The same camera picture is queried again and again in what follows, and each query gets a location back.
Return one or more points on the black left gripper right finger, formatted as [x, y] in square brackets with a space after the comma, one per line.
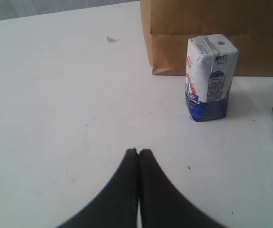
[161, 204]

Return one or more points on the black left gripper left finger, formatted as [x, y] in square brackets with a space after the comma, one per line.
[116, 206]

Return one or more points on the brown paper shopping bag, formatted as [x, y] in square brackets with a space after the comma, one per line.
[248, 24]

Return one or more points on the white carton with blue print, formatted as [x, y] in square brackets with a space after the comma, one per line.
[210, 67]

